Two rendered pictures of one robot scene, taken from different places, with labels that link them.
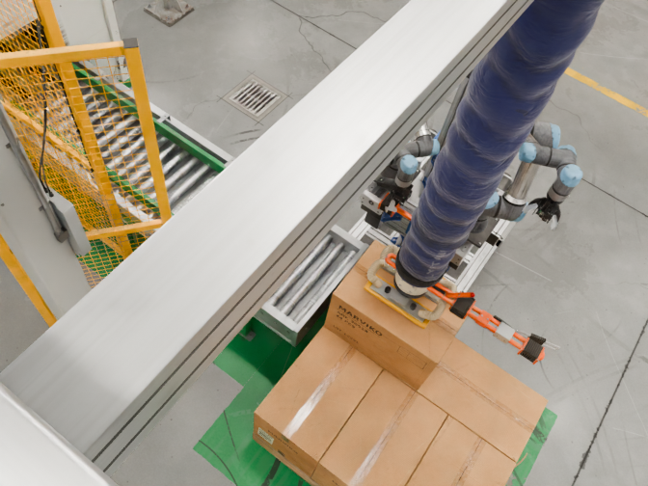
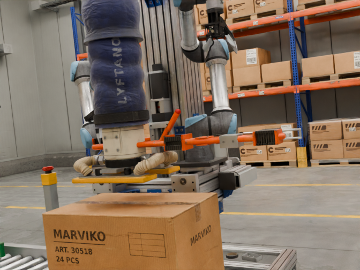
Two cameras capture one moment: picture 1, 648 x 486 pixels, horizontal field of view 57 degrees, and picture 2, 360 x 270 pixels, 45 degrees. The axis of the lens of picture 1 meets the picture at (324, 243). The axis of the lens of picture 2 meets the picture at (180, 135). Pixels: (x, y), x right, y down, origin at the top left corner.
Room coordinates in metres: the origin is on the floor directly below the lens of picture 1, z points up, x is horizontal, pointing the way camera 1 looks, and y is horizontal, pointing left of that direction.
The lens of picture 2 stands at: (-0.33, -0.75, 1.29)
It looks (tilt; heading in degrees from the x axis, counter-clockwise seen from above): 3 degrees down; 3
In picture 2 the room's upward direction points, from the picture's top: 6 degrees counter-clockwise
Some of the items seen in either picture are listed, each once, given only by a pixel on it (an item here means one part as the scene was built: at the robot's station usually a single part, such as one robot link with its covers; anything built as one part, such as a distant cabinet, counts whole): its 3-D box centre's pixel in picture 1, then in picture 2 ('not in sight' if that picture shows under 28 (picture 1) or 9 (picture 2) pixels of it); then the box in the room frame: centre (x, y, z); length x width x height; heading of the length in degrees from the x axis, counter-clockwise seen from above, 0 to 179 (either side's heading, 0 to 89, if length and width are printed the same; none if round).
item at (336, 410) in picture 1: (397, 417); not in sight; (1.01, -0.58, 0.34); 1.20 x 1.00 x 0.40; 64
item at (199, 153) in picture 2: (475, 216); (198, 150); (1.88, -0.74, 1.09); 0.15 x 0.15 x 0.10
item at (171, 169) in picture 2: not in sight; (139, 167); (1.50, -0.48, 1.08); 0.34 x 0.10 x 0.05; 65
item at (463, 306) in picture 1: (462, 305); (178, 142); (1.31, -0.67, 1.18); 0.10 x 0.08 x 0.06; 155
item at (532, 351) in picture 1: (530, 350); (267, 137); (1.15, -0.98, 1.18); 0.08 x 0.07 x 0.05; 65
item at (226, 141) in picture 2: (503, 333); (231, 140); (1.21, -0.86, 1.17); 0.07 x 0.07 x 0.04; 65
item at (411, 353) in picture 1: (396, 314); (136, 250); (1.41, -0.45, 0.74); 0.60 x 0.40 x 0.40; 65
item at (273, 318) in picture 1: (139, 221); not in sight; (1.80, 1.10, 0.50); 2.31 x 0.05 x 0.19; 64
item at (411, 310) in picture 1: (399, 299); (113, 174); (1.33, -0.40, 1.08); 0.34 x 0.10 x 0.05; 65
